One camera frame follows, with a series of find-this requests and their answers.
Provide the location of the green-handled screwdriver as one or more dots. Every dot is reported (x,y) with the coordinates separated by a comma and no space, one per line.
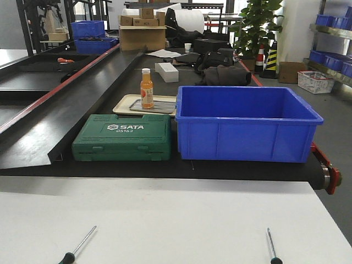
(70,257)
(275,259)

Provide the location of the small grey metal tray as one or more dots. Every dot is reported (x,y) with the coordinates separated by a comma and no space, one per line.
(163,107)

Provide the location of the beige plastic tray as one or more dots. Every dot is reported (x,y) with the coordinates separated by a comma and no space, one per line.
(122,107)

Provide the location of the orange juice bottle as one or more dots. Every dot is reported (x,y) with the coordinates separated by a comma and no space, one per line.
(146,89)

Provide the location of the white rectangular box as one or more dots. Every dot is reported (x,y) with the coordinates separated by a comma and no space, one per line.
(168,72)

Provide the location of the dark grey cloth bundle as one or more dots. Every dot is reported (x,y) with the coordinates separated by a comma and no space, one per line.
(225,76)

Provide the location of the green SATA tool case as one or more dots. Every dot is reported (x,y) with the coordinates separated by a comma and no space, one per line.
(106,137)

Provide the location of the large blue plastic bin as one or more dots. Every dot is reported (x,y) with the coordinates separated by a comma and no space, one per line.
(244,123)

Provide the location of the white paper cup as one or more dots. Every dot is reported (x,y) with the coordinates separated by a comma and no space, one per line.
(187,47)

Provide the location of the black bag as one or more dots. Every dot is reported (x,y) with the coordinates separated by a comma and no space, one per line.
(211,59)

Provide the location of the large cardboard box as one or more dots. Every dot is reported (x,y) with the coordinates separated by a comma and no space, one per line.
(139,37)

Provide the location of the red white traffic cone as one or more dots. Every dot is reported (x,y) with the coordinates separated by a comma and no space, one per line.
(259,60)

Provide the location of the black yellow traffic cone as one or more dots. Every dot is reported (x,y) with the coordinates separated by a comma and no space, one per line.
(269,71)

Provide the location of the blue bin on far table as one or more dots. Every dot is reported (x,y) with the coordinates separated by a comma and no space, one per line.
(95,46)

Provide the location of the green potted plant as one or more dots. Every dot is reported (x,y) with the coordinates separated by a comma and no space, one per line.
(260,23)

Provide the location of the cardboard box on floor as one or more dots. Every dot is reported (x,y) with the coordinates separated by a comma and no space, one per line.
(288,72)

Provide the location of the orange tool on far table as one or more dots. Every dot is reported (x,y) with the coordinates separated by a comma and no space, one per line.
(63,60)

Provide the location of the white plastic basket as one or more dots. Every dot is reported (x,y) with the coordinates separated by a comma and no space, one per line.
(315,82)

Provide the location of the red conveyor end bracket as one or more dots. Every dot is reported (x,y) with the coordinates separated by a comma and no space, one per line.
(332,175)

